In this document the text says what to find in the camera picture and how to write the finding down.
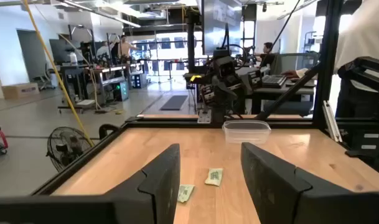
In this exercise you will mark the cardboard box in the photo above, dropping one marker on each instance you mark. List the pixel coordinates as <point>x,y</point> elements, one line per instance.
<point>19,91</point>

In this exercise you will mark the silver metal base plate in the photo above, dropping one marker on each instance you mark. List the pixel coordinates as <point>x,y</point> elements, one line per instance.
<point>204,116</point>

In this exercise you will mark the large dark monitor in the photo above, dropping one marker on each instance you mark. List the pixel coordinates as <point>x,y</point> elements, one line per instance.
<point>221,25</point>

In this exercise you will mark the banknote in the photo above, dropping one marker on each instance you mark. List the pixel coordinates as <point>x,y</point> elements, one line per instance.
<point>214,177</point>

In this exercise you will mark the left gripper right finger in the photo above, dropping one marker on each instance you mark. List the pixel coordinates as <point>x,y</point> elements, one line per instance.
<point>270,186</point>

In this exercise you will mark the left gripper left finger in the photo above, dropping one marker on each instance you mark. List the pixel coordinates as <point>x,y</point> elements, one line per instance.
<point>161,186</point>

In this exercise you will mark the white plastic jug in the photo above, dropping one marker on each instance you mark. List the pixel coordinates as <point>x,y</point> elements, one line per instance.
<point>73,59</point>

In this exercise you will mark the white green sweetener packet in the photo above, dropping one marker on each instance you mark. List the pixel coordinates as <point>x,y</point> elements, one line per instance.
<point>185,192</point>

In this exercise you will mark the clear plastic container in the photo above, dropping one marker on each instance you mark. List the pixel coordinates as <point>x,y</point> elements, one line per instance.
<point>246,133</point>

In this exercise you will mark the grey desk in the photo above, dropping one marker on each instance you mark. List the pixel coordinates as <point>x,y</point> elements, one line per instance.
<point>279,91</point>

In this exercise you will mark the black table frame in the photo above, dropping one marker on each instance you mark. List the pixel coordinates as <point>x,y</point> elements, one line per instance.
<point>176,124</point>

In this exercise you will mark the metal workbench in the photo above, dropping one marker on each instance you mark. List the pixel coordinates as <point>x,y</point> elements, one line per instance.
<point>111,81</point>

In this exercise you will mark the white aluminium extrusion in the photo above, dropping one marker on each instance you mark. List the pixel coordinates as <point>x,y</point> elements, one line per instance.
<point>332,123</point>

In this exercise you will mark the person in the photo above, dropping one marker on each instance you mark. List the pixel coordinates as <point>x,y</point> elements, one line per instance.
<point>124,49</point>
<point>267,57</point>
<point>102,51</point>
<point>363,31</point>

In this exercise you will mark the computer tower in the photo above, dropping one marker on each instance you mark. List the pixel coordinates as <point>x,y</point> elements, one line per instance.
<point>122,91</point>

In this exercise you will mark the black equipment rack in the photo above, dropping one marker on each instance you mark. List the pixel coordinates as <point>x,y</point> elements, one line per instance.
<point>369,140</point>

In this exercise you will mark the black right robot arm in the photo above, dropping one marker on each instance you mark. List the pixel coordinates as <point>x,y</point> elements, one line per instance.
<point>221,105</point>

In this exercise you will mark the black floor mat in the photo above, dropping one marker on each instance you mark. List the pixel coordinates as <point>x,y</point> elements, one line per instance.
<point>174,102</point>

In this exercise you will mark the black upright post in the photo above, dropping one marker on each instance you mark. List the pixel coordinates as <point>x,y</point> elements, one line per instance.
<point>327,62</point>

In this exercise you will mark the black floor fan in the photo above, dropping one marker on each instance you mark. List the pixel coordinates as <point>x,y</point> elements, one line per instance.
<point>66,146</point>

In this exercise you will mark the black diagonal brace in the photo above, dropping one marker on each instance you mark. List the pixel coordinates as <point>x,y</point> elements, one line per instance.
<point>285,95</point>

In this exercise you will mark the black keyboard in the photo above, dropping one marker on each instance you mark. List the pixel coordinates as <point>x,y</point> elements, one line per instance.
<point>273,80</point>

